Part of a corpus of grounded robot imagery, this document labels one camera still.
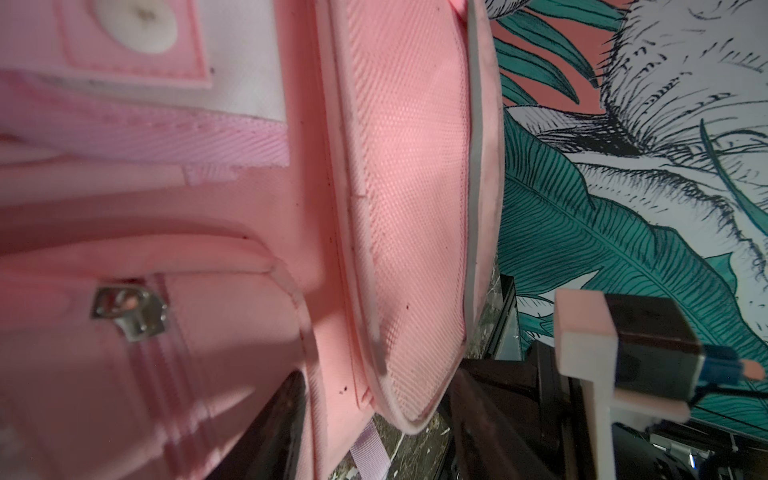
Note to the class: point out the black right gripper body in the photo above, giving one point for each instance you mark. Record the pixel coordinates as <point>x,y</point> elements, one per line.
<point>529,393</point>

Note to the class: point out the pink student backpack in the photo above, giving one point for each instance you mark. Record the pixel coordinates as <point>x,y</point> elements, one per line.
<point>199,198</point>

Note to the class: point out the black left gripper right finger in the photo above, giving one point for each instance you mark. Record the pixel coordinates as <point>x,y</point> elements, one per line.
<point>487,445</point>

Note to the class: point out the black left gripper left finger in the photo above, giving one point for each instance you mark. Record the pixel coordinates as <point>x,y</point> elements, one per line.
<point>270,446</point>

